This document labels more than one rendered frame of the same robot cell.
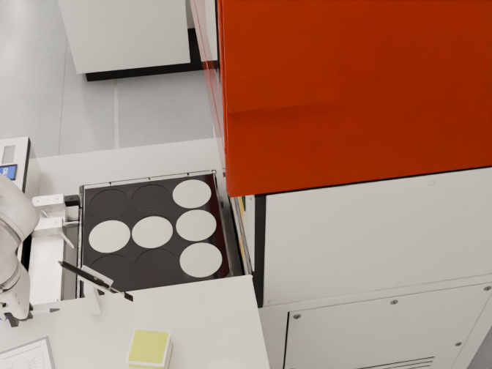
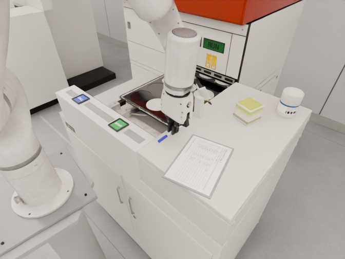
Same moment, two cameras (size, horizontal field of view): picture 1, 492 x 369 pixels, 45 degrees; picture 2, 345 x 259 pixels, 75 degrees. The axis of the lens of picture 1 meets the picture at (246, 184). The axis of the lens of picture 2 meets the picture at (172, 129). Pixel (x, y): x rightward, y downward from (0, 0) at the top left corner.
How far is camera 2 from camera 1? 1.04 m
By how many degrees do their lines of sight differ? 29
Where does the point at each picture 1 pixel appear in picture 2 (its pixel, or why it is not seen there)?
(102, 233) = (153, 105)
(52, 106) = not seen: hidden behind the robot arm
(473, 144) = not seen: outside the picture
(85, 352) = (216, 130)
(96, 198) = (133, 96)
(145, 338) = (245, 102)
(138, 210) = (157, 92)
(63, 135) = not seen: hidden behind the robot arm
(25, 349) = (190, 143)
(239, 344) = (264, 98)
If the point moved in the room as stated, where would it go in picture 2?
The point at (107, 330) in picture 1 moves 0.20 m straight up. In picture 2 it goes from (213, 119) to (221, 69)
